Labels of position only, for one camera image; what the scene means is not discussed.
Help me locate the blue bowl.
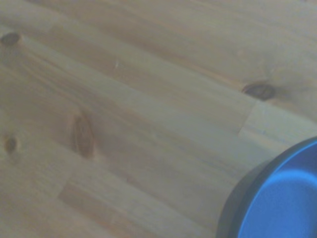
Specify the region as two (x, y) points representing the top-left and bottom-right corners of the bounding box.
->
(216, 135), (317, 238)

